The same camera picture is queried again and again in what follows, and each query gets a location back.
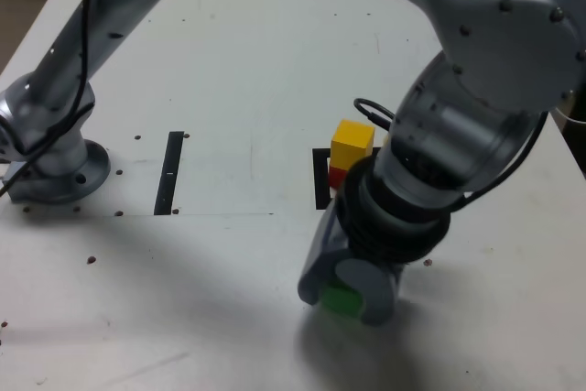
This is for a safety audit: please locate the yellow cube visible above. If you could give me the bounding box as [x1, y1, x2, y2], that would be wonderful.
[330, 119, 376, 168]

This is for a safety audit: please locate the green cube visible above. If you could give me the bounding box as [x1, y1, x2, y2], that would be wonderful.
[319, 278, 365, 320]

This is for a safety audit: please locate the black tape square outline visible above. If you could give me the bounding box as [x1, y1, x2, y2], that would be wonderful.
[311, 147, 384, 211]

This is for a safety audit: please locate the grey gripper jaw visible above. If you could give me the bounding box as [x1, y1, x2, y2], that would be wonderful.
[296, 201, 353, 308]
[335, 256, 406, 327]

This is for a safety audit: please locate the white cable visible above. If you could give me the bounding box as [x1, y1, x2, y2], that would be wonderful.
[551, 106, 586, 125]

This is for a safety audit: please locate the black tape strip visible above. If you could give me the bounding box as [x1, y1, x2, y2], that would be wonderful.
[153, 131, 185, 217]

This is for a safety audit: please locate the red cube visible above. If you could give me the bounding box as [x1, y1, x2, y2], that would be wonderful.
[328, 164, 354, 192]

